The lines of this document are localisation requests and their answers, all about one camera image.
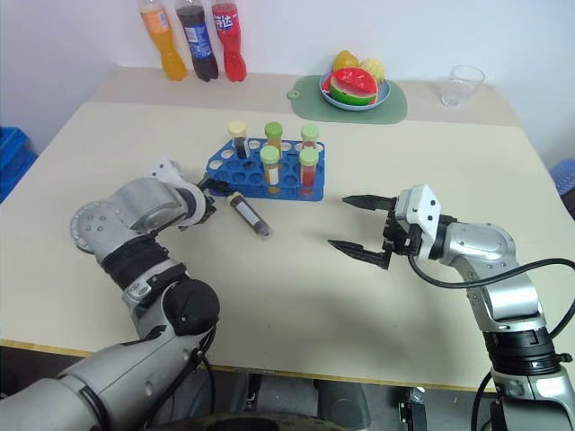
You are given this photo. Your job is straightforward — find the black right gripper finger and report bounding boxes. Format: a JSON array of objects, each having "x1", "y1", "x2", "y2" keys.
[
  {"x1": 341, "y1": 193, "x2": 399, "y2": 213},
  {"x1": 327, "y1": 239, "x2": 391, "y2": 270}
]

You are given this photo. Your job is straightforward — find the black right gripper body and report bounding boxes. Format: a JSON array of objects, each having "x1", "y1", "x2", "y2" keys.
[{"x1": 381, "y1": 199, "x2": 424, "y2": 258}]

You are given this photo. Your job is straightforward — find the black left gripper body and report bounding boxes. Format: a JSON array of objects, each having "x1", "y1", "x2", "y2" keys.
[{"x1": 197, "y1": 190, "x2": 220, "y2": 228}]

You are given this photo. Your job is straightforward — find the yellow tube with green cap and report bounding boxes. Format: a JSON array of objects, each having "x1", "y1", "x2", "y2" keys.
[
  {"x1": 263, "y1": 121, "x2": 285, "y2": 161},
  {"x1": 259, "y1": 145, "x2": 281, "y2": 186}
]

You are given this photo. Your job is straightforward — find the red tube with green cap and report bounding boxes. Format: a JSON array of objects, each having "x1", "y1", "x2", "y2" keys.
[
  {"x1": 299, "y1": 124, "x2": 321, "y2": 152},
  {"x1": 298, "y1": 147, "x2": 320, "y2": 188}
]

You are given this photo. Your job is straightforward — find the blue test tube rack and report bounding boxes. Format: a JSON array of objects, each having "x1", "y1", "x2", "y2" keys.
[{"x1": 205, "y1": 140, "x2": 325, "y2": 202}]

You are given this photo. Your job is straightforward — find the brown tube with cream cap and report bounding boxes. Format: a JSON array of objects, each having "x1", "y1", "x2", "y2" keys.
[
  {"x1": 227, "y1": 119, "x2": 251, "y2": 160},
  {"x1": 226, "y1": 191, "x2": 274, "y2": 239}
]

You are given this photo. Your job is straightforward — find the bowl of toy fruit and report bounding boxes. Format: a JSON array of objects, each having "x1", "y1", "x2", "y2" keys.
[{"x1": 319, "y1": 73, "x2": 392, "y2": 111}]

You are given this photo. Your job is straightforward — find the green silicone mat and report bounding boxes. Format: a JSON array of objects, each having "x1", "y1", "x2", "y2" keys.
[{"x1": 287, "y1": 75, "x2": 409, "y2": 126}]

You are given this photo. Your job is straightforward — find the toy watermelon slice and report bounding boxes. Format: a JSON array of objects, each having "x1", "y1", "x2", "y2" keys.
[{"x1": 329, "y1": 66, "x2": 380, "y2": 107}]

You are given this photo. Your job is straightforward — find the yellow bumpy toy fruit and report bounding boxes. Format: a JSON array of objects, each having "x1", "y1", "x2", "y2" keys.
[{"x1": 358, "y1": 57, "x2": 387, "y2": 84}]

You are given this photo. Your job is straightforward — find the red soda bottle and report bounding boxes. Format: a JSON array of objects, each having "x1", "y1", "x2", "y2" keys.
[{"x1": 210, "y1": 0, "x2": 248, "y2": 83}]

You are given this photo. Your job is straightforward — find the dark cola bottle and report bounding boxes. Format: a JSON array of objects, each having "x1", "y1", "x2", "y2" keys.
[{"x1": 174, "y1": 0, "x2": 220, "y2": 83}]

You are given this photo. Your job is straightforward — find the orange soda bottle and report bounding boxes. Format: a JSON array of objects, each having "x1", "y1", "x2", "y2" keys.
[{"x1": 138, "y1": 0, "x2": 189, "y2": 82}]

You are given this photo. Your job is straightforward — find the clear glass cup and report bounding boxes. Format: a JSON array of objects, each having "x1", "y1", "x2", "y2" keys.
[{"x1": 439, "y1": 65, "x2": 486, "y2": 108}]

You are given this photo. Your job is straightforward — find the orange yellow toy fruit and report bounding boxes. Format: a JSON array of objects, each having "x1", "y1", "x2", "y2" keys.
[{"x1": 332, "y1": 49, "x2": 360, "y2": 73}]

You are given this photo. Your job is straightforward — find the blue plastic stool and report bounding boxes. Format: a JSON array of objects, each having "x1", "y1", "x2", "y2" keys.
[{"x1": 550, "y1": 159, "x2": 575, "y2": 203}]

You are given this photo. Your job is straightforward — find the blue plastic crate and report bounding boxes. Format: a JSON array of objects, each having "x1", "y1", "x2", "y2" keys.
[{"x1": 0, "y1": 127, "x2": 38, "y2": 203}]

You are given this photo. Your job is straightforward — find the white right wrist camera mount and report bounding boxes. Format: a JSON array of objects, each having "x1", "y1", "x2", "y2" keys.
[{"x1": 394, "y1": 182, "x2": 444, "y2": 261}]

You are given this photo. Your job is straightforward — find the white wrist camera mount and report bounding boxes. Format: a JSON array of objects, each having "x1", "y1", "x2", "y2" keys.
[
  {"x1": 394, "y1": 182, "x2": 444, "y2": 261},
  {"x1": 147, "y1": 155, "x2": 199, "y2": 190}
]

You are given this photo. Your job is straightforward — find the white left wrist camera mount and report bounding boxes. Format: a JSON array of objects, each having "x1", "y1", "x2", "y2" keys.
[{"x1": 147, "y1": 155, "x2": 199, "y2": 190}]

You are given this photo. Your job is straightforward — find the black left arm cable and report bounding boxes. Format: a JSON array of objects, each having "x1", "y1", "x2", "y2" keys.
[{"x1": 134, "y1": 325, "x2": 219, "y2": 431}]

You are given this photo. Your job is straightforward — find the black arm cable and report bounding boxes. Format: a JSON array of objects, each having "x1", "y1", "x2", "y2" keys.
[
  {"x1": 134, "y1": 325, "x2": 219, "y2": 431},
  {"x1": 408, "y1": 253, "x2": 575, "y2": 347}
]

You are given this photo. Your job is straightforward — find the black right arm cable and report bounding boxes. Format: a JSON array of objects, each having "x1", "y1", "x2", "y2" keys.
[{"x1": 408, "y1": 253, "x2": 575, "y2": 347}]

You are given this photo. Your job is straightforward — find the black metal bracket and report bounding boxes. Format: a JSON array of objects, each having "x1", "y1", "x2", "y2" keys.
[{"x1": 397, "y1": 388, "x2": 428, "y2": 431}]

